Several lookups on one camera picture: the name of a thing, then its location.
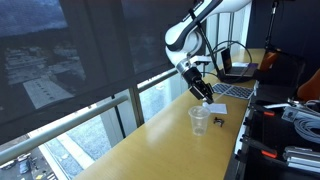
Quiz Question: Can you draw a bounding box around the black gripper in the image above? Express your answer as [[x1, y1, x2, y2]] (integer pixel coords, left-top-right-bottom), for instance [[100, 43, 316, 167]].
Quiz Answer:
[[182, 67, 215, 105]]

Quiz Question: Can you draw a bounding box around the clear plastic straw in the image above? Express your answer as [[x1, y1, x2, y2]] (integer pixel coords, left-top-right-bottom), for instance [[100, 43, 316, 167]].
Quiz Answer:
[[201, 87, 235, 108]]

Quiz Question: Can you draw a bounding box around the clear plastic cup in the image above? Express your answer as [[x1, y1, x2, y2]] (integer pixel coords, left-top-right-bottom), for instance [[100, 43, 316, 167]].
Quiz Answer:
[[187, 105, 212, 137]]

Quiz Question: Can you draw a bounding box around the white paper note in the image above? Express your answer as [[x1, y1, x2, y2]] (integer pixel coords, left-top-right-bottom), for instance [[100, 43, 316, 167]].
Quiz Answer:
[[202, 102, 229, 115]]

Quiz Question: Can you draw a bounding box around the laptop computer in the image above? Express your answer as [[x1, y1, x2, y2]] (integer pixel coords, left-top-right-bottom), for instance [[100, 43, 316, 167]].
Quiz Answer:
[[216, 67, 259, 84]]

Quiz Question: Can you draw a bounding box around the dark staple remover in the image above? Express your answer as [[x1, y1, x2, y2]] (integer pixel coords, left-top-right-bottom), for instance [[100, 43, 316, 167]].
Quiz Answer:
[[213, 116, 225, 128]]

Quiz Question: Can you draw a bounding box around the grey laptop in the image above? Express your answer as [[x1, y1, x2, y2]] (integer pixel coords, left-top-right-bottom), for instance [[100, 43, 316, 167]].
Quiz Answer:
[[220, 47, 260, 78]]

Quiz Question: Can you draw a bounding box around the orange chair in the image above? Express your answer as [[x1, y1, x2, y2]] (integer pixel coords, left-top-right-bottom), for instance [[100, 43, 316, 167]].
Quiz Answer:
[[259, 50, 280, 73], [296, 68, 320, 103]]

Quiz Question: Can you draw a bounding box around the black perforated breadboard table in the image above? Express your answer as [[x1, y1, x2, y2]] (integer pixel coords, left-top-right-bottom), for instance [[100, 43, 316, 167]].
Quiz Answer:
[[233, 81, 320, 180]]

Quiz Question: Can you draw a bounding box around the dark mesh window blind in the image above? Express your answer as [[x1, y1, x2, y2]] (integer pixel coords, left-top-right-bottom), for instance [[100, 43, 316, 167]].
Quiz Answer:
[[0, 0, 136, 145], [120, 0, 208, 77]]

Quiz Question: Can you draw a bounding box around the aluminium extrusion profile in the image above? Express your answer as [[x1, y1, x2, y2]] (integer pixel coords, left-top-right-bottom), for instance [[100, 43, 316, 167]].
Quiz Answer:
[[281, 105, 320, 123], [282, 145, 320, 174]]

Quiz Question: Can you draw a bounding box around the black clamp red handle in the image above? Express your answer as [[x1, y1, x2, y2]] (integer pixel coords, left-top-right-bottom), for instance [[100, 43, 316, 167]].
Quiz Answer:
[[249, 102, 277, 118], [239, 134, 279, 160]]

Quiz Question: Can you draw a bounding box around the dark window frame post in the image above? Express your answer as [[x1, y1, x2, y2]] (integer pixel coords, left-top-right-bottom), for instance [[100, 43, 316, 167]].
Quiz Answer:
[[128, 84, 147, 128]]

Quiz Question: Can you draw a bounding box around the thin black railing post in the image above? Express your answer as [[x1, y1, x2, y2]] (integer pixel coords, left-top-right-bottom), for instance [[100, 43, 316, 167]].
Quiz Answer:
[[110, 94, 128, 139]]

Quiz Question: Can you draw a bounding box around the black camera stand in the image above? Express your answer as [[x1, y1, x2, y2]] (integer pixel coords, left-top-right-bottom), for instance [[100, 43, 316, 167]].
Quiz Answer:
[[264, 0, 281, 51]]

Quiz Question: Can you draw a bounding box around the grey cable coil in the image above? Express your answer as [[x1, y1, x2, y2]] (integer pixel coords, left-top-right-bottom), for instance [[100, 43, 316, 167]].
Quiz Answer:
[[292, 117, 320, 145]]

